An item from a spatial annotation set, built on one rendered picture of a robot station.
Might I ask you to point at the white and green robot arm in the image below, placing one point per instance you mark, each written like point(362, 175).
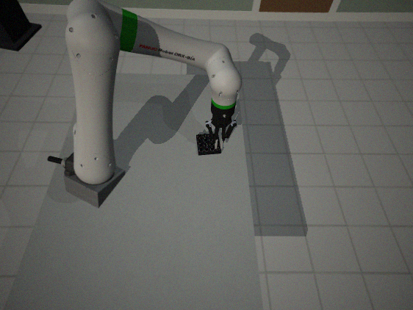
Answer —
point(93, 47)

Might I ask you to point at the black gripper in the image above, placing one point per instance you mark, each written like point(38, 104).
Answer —
point(220, 123)

